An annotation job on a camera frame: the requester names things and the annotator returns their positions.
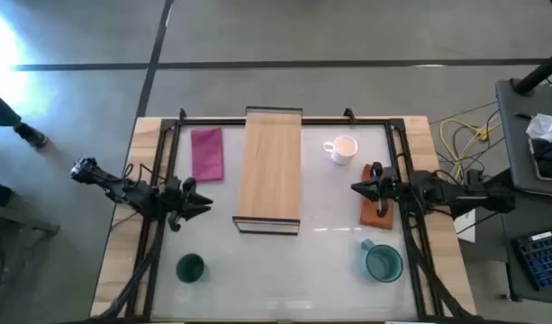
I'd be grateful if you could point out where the pink folded cloth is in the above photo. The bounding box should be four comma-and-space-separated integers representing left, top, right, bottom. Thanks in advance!
189, 126, 225, 183

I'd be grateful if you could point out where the orange folded cloth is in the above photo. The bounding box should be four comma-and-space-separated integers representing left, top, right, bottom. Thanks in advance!
359, 163, 395, 231

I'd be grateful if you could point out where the yellow cable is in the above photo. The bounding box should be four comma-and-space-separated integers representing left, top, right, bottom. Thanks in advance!
439, 117, 502, 181

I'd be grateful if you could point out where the black pole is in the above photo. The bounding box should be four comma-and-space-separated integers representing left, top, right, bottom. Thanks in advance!
512, 46, 552, 96

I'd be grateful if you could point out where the large teal glass mug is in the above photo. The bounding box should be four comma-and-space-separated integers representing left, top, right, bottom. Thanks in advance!
359, 238, 404, 284

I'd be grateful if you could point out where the small dark green cup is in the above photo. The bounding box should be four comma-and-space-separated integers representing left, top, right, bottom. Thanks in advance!
175, 252, 208, 284

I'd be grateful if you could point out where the crumpled white tissue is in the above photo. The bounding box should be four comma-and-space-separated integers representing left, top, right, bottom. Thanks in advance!
525, 112, 552, 143

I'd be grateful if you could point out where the black cable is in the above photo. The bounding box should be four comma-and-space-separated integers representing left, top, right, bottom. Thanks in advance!
435, 110, 506, 175

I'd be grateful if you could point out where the white ceramic mug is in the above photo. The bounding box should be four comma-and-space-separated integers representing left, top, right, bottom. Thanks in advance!
322, 134, 359, 167

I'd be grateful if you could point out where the grey side desk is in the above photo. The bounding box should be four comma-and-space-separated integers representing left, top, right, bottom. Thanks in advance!
494, 77, 552, 199

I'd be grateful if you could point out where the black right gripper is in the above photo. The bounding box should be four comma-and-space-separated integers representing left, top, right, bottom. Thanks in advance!
350, 161, 412, 219

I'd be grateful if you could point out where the wooden shelf board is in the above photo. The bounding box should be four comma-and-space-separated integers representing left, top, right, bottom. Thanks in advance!
231, 105, 304, 237

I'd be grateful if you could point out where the black keyboard with blue keys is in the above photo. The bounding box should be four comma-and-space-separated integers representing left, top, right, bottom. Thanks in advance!
514, 228, 552, 292

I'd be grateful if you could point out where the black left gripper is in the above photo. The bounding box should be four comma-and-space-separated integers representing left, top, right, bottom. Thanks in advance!
159, 176, 214, 233

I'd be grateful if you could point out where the white paper sheet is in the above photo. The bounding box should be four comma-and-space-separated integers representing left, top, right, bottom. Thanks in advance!
452, 208, 477, 245

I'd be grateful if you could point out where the smartphone with dark screen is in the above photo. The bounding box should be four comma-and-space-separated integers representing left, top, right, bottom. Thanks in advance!
529, 134, 552, 183

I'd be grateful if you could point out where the person's leg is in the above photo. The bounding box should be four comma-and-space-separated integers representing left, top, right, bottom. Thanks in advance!
0, 86, 49, 149

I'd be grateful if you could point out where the black metal table frame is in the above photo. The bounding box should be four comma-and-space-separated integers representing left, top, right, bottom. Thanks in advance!
95, 114, 477, 324

